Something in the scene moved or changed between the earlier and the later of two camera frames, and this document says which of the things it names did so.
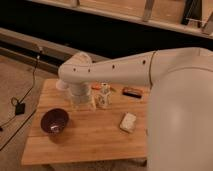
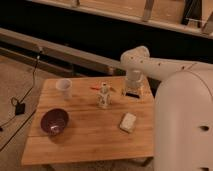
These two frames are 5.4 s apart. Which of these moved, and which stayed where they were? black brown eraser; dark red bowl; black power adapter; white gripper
Moved: white gripper
Stayed: dark red bowl; black power adapter; black brown eraser
